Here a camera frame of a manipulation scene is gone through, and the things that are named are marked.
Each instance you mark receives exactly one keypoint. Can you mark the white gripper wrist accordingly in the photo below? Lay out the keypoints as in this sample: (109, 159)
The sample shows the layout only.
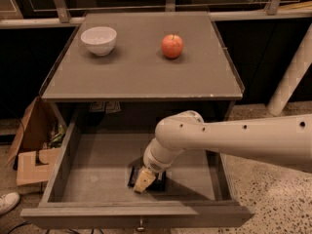
(152, 164)

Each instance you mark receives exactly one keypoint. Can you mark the dark blue rxbar wrapper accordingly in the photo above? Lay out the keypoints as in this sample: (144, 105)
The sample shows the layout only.
(157, 185)

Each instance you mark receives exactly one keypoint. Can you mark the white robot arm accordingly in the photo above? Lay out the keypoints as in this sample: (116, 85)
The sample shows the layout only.
(281, 141)

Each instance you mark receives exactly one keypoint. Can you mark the metal drawer knob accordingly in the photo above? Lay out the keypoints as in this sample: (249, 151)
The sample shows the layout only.
(140, 227)

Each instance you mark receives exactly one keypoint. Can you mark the grey open top drawer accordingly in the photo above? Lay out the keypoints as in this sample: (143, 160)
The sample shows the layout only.
(89, 187)

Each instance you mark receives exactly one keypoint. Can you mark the grey cabinet with counter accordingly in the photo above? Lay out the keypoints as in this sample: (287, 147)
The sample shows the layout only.
(137, 70)

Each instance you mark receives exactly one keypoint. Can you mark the green packets in box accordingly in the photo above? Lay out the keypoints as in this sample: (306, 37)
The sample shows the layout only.
(55, 137)

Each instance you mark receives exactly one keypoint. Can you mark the brown cardboard box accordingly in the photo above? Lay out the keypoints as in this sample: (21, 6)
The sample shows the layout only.
(32, 151)

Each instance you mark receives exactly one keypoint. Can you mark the red apple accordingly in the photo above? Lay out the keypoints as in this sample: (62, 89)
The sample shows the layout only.
(172, 46)

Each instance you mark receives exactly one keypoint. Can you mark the white sneaker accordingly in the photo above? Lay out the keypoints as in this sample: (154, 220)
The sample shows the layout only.
(8, 202)

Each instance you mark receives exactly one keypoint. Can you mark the white ceramic bowl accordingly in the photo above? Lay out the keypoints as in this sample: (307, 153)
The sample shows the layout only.
(99, 40)

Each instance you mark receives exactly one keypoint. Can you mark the metal railing frame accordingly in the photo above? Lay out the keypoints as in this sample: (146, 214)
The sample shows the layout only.
(46, 13)

